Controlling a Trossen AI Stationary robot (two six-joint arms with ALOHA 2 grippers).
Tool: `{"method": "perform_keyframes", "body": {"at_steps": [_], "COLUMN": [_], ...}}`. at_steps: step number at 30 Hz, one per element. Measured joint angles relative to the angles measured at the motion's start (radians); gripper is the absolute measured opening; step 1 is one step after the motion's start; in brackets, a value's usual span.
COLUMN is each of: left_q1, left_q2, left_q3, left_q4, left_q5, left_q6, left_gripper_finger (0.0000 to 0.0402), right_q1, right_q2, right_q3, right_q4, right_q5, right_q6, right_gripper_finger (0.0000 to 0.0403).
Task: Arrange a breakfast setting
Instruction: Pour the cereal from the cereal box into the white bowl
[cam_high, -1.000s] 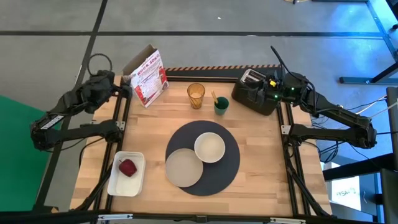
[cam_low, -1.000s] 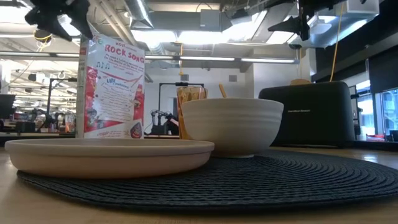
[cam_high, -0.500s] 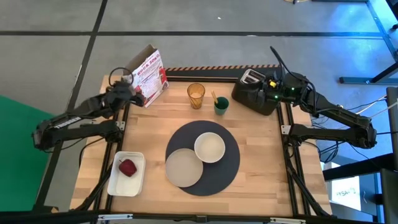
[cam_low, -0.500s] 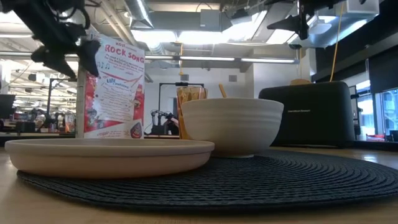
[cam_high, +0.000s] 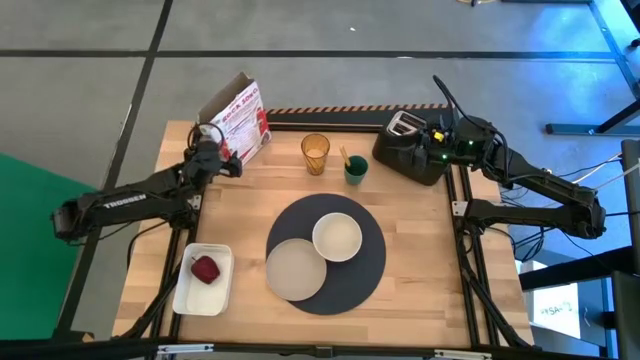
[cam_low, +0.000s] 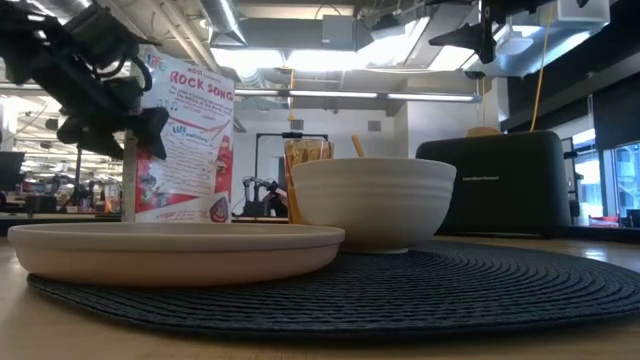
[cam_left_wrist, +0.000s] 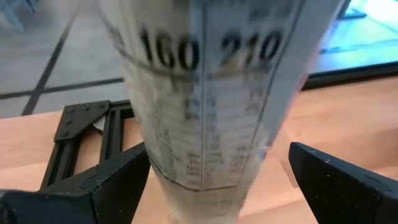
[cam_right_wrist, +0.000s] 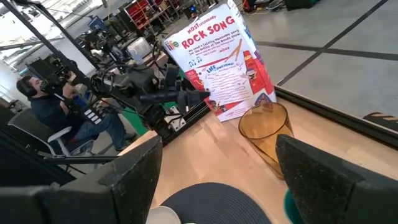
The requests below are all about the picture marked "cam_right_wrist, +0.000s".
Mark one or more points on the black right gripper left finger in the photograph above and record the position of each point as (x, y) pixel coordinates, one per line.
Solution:
(93, 199)

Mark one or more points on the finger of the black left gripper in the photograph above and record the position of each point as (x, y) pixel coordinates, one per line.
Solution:
(168, 97)

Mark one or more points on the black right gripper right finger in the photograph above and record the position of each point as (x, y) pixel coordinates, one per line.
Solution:
(335, 199)

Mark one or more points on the white red cereal box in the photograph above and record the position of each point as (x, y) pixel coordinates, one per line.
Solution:
(220, 56)

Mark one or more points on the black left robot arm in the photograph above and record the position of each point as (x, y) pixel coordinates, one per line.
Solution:
(109, 84)

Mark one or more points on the green floor mat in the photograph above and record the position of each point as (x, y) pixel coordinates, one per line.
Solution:
(133, 121)

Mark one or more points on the teal cup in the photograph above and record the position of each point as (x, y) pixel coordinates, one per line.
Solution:
(290, 211)

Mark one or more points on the white plate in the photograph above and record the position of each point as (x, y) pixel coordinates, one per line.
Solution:
(163, 216)

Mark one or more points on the red storage shelf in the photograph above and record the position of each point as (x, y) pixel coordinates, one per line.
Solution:
(140, 11)

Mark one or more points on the person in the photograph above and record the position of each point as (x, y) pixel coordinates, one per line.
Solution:
(46, 112)

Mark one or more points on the grey office chair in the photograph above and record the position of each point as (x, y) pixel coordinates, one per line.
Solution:
(28, 124)

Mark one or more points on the amber transparent plastic cup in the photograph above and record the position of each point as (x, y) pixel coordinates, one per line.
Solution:
(264, 127)

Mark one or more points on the dark round woven placemat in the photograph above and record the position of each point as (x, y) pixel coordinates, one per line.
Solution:
(214, 205)

